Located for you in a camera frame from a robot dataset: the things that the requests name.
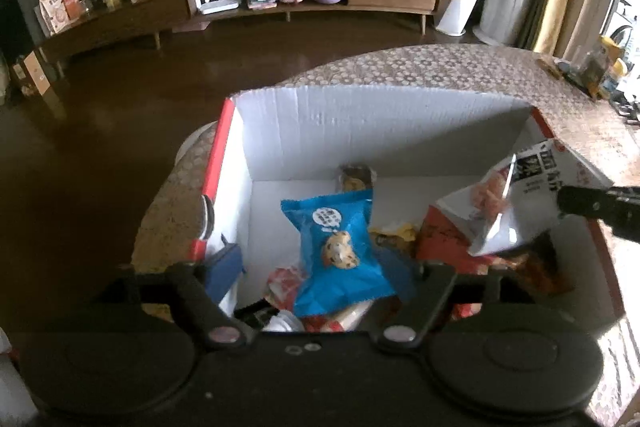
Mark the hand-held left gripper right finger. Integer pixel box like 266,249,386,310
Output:
377,254,503,353

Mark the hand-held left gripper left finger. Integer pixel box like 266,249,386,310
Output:
115,243,254,352

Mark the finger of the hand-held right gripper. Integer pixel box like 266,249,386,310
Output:
557,186,640,240

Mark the red orange chip bag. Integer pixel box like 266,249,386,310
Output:
414,206,575,303

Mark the gold snack wrapper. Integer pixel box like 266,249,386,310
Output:
369,221,418,253

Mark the silver snack packet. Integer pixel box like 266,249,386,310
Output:
434,138,568,258

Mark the blue cookie packet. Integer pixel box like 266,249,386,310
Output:
280,189,397,319

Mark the small brown snack packet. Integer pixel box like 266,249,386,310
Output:
339,163,377,194

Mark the red cardboard box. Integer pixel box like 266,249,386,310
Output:
192,86,626,333

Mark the yellow lid jar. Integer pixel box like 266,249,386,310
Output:
600,56,630,100

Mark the black plate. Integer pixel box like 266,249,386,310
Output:
555,59,601,92

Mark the yellow standing packet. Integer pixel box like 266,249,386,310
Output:
599,36,625,60

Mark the washing machine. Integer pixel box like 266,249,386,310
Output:
602,0,637,52

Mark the patterned tablecloth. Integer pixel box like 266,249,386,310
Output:
131,44,640,427

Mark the wooden TV cabinet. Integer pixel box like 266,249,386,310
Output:
35,0,448,62

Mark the brown cardboard carton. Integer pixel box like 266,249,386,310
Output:
10,49,56,96

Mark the orange white gift box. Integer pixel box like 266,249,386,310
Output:
37,0,82,32

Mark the black side cabinet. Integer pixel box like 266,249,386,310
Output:
0,0,42,58

